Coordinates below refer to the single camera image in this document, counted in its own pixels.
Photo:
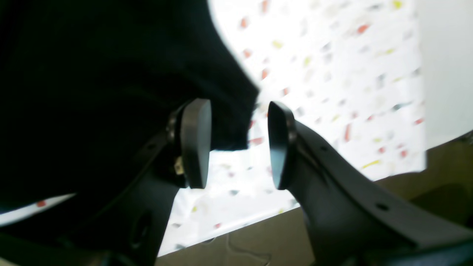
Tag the black t-shirt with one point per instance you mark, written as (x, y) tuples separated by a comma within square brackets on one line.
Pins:
[(86, 83)]

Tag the terrazzo patterned tablecloth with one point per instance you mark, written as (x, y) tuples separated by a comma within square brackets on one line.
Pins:
[(347, 69)]

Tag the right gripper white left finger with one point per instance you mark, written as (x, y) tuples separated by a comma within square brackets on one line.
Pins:
[(120, 222)]

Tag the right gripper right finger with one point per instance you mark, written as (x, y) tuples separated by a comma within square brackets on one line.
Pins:
[(350, 220)]

